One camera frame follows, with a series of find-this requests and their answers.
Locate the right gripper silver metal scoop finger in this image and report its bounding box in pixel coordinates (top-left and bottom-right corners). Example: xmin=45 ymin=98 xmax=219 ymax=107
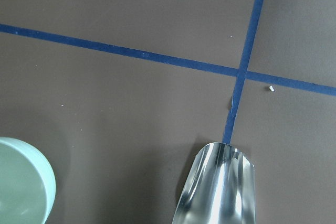
xmin=172 ymin=142 xmax=256 ymax=223

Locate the green ceramic bowl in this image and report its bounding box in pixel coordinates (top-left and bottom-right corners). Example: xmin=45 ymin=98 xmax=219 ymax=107
xmin=1 ymin=137 xmax=56 ymax=223

